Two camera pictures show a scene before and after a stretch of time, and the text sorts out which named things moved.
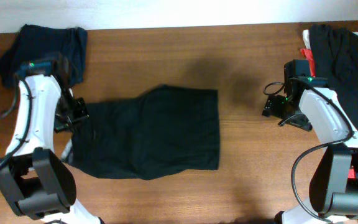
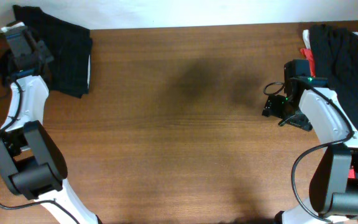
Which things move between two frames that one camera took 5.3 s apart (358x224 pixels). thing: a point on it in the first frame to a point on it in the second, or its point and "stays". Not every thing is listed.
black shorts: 166,130 to 70,45
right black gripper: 273,105 stays
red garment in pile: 307,55 stays
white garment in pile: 307,38 stays
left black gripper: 84,115 to 45,49
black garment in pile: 350,66 stays
